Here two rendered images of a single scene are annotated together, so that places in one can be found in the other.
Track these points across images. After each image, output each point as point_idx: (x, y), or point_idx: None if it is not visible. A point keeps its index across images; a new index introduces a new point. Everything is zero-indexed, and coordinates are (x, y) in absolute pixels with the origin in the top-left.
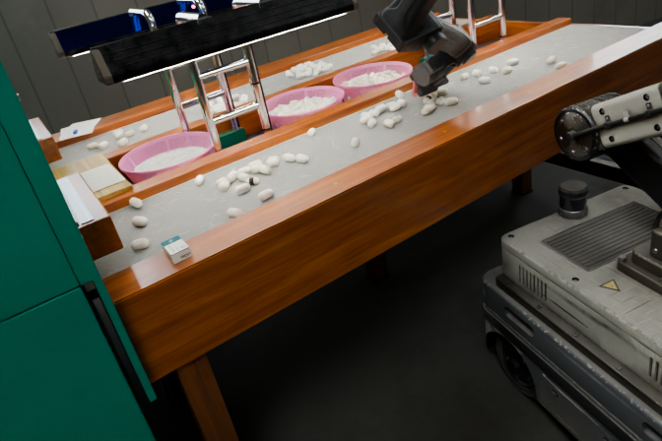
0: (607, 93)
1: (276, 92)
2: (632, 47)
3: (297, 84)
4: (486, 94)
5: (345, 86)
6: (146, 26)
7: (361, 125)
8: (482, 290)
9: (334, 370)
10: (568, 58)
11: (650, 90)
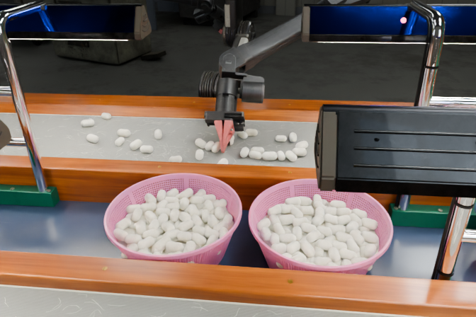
0: (202, 74)
1: (319, 294)
2: (71, 96)
3: (261, 291)
4: (189, 127)
5: (240, 204)
6: None
7: (307, 156)
8: None
9: None
10: (72, 122)
11: (246, 42)
